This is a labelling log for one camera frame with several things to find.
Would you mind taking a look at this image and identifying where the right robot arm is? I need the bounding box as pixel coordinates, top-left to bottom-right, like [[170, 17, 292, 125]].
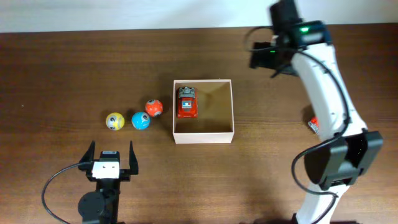
[[250, 19, 383, 223]]

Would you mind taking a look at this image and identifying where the blue toy ball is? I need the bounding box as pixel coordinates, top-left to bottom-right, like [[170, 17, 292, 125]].
[[131, 112, 150, 130]]

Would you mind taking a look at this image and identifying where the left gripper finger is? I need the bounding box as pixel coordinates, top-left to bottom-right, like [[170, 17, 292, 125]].
[[80, 141, 95, 163], [129, 141, 138, 170]]

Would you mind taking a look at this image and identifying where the red toy truck grey top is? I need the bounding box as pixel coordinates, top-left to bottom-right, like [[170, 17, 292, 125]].
[[177, 86, 198, 118]]

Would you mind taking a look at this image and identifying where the white cardboard box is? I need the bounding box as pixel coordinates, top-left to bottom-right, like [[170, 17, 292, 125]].
[[172, 79, 234, 144]]

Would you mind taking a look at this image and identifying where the yellow toy ball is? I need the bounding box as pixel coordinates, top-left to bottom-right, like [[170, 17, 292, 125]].
[[106, 112, 125, 131]]

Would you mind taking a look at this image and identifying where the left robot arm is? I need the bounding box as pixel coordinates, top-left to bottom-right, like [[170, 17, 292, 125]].
[[78, 141, 139, 224]]

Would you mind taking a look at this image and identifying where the orange toy ball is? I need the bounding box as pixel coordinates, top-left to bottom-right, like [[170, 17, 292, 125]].
[[145, 100, 163, 117]]

